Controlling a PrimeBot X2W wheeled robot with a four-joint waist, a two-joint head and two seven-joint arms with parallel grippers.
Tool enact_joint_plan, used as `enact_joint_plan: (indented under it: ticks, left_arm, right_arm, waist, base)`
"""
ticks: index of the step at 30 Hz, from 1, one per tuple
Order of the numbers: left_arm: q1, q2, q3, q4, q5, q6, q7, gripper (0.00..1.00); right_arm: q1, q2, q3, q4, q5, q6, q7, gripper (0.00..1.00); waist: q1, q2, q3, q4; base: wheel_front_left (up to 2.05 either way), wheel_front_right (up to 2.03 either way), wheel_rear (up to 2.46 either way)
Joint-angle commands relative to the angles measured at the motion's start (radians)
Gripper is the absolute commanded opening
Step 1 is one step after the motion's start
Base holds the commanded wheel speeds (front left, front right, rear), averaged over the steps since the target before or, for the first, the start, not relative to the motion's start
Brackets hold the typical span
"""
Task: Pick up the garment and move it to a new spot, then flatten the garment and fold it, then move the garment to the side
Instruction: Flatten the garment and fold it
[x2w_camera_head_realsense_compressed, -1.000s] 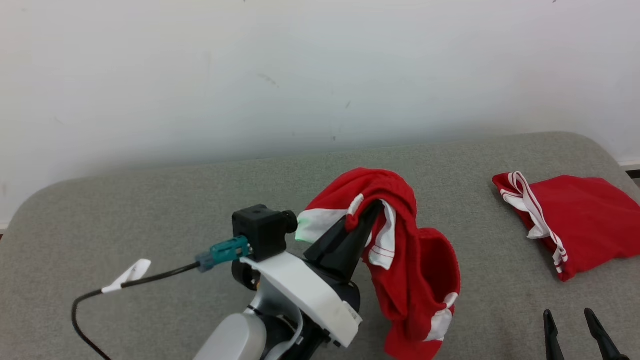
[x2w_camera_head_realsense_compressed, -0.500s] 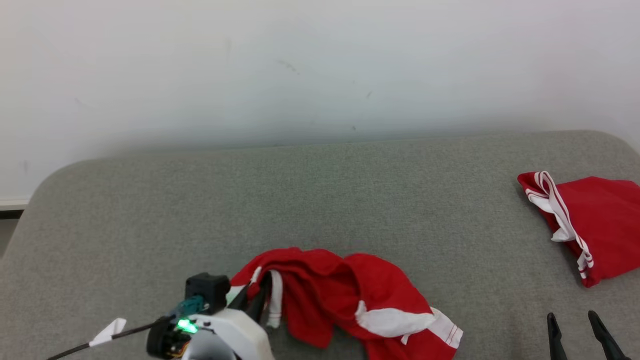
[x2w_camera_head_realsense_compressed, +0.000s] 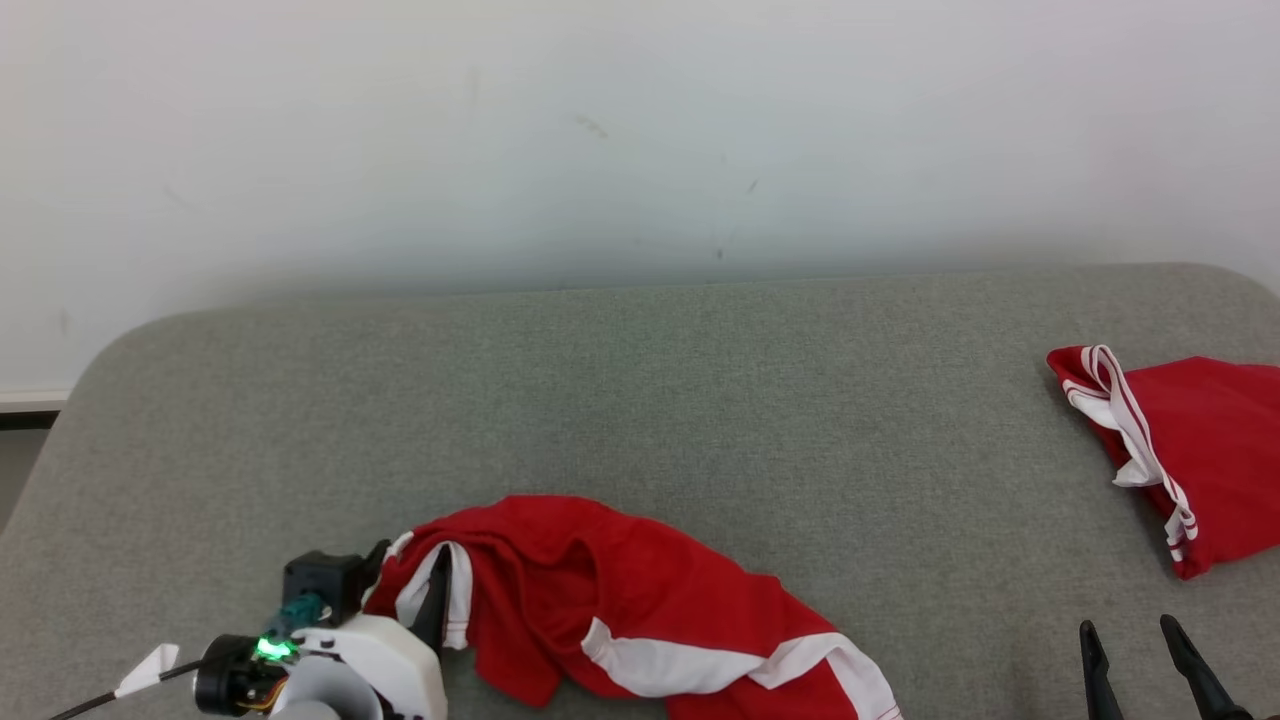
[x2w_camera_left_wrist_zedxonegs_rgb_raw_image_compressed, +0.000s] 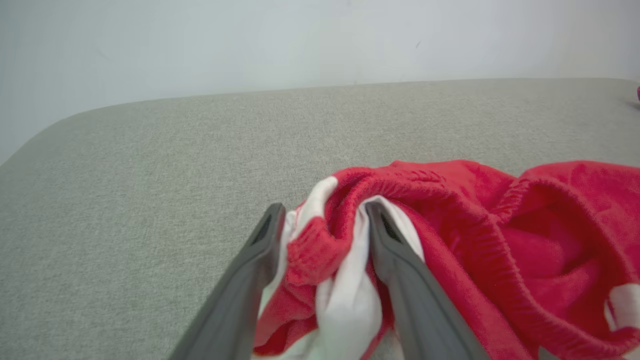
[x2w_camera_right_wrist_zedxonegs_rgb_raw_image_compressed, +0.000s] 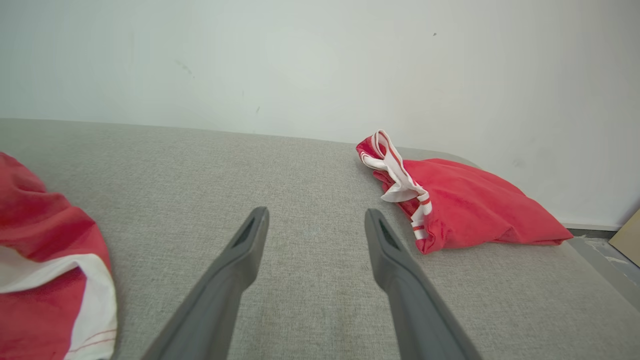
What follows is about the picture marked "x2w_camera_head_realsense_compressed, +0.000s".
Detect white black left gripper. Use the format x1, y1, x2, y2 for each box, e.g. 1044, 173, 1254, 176
290, 540, 452, 720

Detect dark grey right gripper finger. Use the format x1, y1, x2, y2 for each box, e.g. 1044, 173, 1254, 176
1160, 615, 1256, 720
1078, 620, 1126, 720

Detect red shorts with white trim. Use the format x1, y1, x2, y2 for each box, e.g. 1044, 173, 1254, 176
362, 494, 904, 720

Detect red jersey with white sleeves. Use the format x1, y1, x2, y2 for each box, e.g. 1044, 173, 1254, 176
1047, 344, 1280, 581

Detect grey fabric sofa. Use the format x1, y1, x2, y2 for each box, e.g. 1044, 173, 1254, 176
0, 262, 1280, 720

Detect white cable label tag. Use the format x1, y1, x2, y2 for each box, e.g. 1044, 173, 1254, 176
113, 644, 181, 699

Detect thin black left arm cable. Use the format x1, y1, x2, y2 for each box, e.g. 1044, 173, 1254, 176
45, 660, 211, 720

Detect wall baseboard strip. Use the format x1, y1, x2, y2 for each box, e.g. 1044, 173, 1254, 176
0, 392, 71, 431

